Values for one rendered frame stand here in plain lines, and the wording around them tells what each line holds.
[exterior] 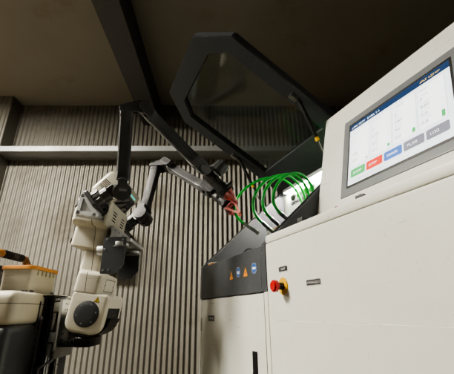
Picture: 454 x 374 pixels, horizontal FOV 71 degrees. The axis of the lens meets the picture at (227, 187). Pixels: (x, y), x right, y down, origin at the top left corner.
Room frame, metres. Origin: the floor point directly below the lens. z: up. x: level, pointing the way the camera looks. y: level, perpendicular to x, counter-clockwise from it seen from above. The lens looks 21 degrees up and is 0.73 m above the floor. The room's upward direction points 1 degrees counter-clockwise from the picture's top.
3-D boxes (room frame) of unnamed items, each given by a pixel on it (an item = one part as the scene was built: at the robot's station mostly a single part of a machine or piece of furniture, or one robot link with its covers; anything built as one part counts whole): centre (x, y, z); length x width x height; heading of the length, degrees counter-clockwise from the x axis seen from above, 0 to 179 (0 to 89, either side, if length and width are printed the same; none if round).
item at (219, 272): (1.47, -0.01, 0.87); 0.62 x 0.04 x 0.16; 24
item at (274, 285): (1.04, -0.15, 0.80); 0.05 x 0.04 x 0.05; 24
